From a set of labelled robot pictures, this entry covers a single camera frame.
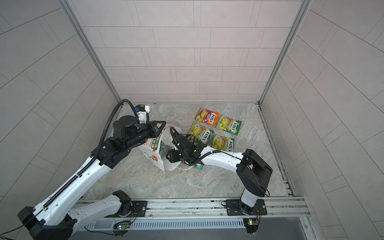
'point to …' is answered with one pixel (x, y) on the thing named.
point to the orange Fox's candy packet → (207, 116)
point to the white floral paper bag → (157, 148)
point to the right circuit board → (252, 225)
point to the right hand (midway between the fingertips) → (168, 158)
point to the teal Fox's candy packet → (198, 167)
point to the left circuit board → (122, 226)
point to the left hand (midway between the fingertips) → (170, 122)
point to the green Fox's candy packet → (228, 125)
